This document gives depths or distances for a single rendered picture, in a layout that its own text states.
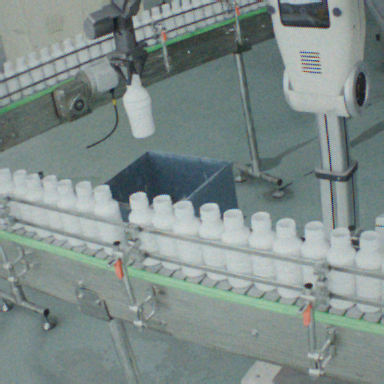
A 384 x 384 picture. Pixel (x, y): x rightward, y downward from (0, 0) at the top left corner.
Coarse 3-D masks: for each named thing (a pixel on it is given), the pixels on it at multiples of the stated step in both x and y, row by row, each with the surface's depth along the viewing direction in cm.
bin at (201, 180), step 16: (144, 160) 230; (160, 160) 230; (176, 160) 226; (192, 160) 222; (208, 160) 219; (224, 160) 215; (112, 176) 219; (128, 176) 225; (144, 176) 231; (160, 176) 233; (176, 176) 229; (192, 176) 226; (208, 176) 222; (224, 176) 212; (112, 192) 219; (128, 192) 226; (144, 192) 232; (160, 192) 237; (176, 192) 233; (192, 192) 229; (208, 192) 207; (224, 192) 214; (224, 208) 215
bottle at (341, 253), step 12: (336, 240) 130; (348, 240) 130; (336, 252) 131; (348, 252) 131; (336, 264) 131; (348, 264) 131; (336, 276) 132; (348, 276) 132; (336, 288) 134; (348, 288) 133; (336, 300) 135
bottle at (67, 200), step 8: (64, 184) 172; (64, 192) 169; (72, 192) 170; (64, 200) 170; (72, 200) 170; (64, 208) 170; (72, 208) 170; (64, 216) 171; (72, 216) 171; (64, 224) 173; (72, 224) 172; (80, 224) 173; (72, 232) 173; (80, 232) 173; (72, 240) 174; (80, 240) 174
